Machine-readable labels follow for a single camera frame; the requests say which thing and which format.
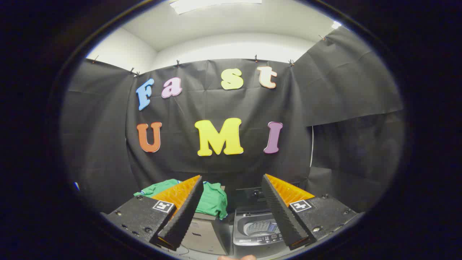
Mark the green polo shirt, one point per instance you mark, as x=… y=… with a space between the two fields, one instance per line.
x=213 y=202

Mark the dark washing machine lid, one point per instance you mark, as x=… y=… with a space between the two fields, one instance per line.
x=249 y=198

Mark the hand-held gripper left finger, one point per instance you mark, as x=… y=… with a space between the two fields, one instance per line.
x=186 y=213

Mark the grey cabinet box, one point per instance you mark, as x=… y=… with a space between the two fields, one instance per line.
x=205 y=234

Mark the grey washing machine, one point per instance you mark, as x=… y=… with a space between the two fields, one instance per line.
x=252 y=239

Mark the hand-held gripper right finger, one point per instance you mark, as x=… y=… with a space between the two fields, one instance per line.
x=279 y=213

